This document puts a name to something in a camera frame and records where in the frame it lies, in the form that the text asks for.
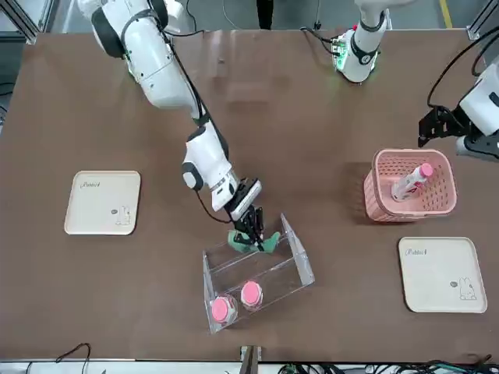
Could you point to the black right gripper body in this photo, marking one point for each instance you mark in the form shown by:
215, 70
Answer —
242, 198

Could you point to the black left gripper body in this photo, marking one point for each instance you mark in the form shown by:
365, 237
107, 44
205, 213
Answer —
464, 124

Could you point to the green cloth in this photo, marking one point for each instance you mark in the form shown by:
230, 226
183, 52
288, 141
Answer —
271, 243

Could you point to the white bottle pink cap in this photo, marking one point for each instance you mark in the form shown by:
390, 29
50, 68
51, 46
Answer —
250, 293
220, 309
409, 187

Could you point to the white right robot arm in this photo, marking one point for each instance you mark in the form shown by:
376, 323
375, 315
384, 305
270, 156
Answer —
156, 58

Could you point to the clear acrylic shelf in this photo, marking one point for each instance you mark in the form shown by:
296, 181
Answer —
296, 249

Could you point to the pink plastic basket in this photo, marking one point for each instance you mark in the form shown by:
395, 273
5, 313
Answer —
440, 195

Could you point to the cream rabbit print tray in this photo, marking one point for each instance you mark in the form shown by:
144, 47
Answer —
101, 202
440, 272

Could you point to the thin black stand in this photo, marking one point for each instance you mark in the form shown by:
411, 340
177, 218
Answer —
317, 15

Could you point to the black pole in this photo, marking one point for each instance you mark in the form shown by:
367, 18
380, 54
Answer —
264, 13

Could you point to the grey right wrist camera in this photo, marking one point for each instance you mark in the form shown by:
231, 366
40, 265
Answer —
254, 192

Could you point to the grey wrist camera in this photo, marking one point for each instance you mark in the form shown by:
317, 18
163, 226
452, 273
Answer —
483, 146
254, 192

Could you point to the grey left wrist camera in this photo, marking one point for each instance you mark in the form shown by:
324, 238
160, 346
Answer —
483, 146

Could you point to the aluminium frame corner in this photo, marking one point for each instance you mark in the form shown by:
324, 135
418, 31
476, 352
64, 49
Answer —
473, 31
27, 29

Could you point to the aluminium frame post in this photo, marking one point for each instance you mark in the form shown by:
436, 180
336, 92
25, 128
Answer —
249, 358

